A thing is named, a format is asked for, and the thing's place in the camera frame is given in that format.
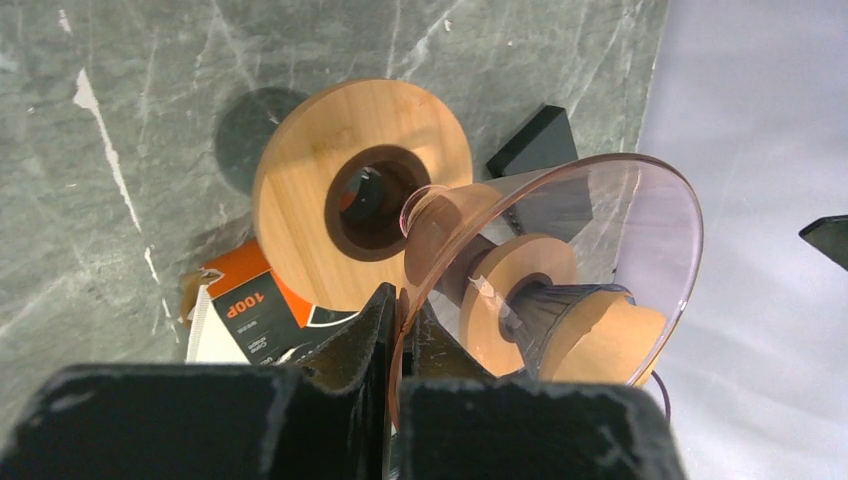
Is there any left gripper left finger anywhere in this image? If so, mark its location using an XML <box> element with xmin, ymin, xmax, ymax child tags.
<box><xmin>1</xmin><ymin>284</ymin><xmax>396</xmax><ymax>479</ymax></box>

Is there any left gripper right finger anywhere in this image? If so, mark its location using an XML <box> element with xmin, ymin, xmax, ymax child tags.
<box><xmin>397</xmin><ymin>311</ymin><xmax>686</xmax><ymax>479</ymax></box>

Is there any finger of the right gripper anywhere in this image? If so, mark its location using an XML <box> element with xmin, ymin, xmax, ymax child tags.
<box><xmin>799</xmin><ymin>215</ymin><xmax>848</xmax><ymax>270</ymax></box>

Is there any wooden dripper ring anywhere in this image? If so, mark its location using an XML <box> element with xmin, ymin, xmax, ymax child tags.
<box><xmin>458</xmin><ymin>233</ymin><xmax>579</xmax><ymax>379</ymax></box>
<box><xmin>252</xmin><ymin>79</ymin><xmax>474</xmax><ymax>313</ymax></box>

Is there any white paper coffee filter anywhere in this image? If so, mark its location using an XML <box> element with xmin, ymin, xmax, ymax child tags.
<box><xmin>185</xmin><ymin>285</ymin><xmax>249</xmax><ymax>364</ymax></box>

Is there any brown paper coffee filter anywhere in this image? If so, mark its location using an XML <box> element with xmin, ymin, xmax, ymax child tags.
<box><xmin>539</xmin><ymin>291</ymin><xmax>665</xmax><ymax>383</ymax></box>

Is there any clear plastic filter bag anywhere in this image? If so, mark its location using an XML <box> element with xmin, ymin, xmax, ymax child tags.
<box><xmin>388</xmin><ymin>153</ymin><xmax>704</xmax><ymax>418</ymax></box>

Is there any orange coffee filter box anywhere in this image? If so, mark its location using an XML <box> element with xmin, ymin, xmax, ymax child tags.
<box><xmin>180</xmin><ymin>239</ymin><xmax>358</xmax><ymax>365</ymax></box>

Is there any right black flat box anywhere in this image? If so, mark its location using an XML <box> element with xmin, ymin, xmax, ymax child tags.
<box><xmin>486</xmin><ymin>104</ymin><xmax>593</xmax><ymax>242</ymax></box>

